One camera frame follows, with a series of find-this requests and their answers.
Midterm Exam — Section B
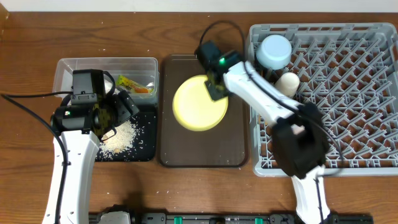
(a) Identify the yellow snack wrapper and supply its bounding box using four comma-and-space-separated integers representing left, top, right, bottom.
116, 75, 154, 94

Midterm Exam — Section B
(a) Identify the yellow plate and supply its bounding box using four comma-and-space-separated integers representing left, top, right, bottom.
172, 75, 229, 131

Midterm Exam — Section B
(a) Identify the pile of rice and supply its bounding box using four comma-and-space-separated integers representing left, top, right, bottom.
96, 121, 145, 162

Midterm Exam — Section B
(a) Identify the light blue bowl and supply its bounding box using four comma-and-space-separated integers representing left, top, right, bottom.
256, 35, 292, 70

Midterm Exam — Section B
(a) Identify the cream cup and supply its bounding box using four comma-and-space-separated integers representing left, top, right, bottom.
274, 72, 300, 98

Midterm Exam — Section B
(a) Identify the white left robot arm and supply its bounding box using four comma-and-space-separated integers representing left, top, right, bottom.
43, 91, 139, 223

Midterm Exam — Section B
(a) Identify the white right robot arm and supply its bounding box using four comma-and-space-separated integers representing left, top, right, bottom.
197, 51, 330, 223

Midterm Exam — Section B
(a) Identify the clear plastic waste bin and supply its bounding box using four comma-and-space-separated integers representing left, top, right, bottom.
52, 57, 159, 106

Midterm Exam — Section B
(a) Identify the black waste tray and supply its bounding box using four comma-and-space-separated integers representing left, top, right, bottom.
95, 105, 157, 162

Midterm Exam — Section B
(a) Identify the grey dishwasher rack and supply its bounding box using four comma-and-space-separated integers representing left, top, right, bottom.
247, 23, 397, 176

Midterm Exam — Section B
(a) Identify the brown serving tray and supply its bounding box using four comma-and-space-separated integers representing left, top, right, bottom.
157, 55, 250, 168

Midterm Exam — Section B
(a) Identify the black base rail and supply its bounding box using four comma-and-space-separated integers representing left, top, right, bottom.
88, 205, 374, 224

